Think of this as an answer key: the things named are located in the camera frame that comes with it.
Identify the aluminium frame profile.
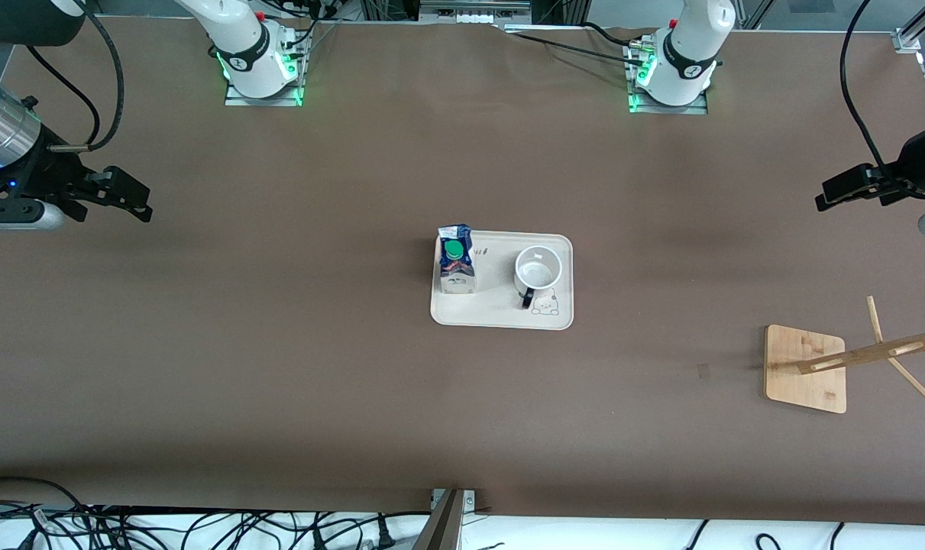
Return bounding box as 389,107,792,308
893,0,925,54

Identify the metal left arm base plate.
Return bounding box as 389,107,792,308
623,38,710,115

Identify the black looped floor cable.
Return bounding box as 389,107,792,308
0,477,96,528

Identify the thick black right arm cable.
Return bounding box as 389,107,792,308
48,8,126,153

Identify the black cable behind table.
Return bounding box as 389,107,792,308
508,21,654,68

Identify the white smiley mug black handle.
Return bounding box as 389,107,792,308
514,245,564,310

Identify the cream rabbit print tray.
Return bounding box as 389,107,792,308
430,231,574,331

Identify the wooden cup rack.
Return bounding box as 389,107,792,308
765,296,925,414

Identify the blue milk carton green cap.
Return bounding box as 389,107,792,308
437,224,479,296

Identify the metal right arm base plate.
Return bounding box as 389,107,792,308
225,23,310,108

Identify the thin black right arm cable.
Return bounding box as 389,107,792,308
23,44,101,144

